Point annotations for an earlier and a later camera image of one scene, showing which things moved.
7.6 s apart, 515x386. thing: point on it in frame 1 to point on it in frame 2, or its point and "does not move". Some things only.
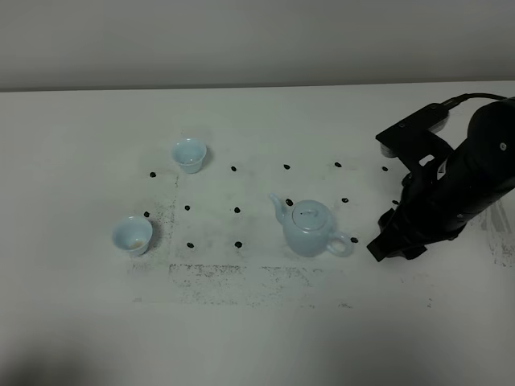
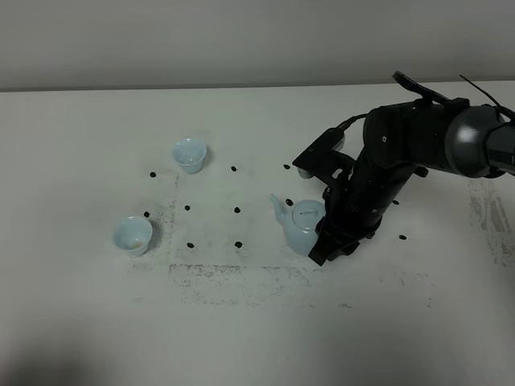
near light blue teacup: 132,233 does not move
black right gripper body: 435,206 to 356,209
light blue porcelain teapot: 307,228 does not move
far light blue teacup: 189,153 does not move
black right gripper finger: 385,245 to 329,248
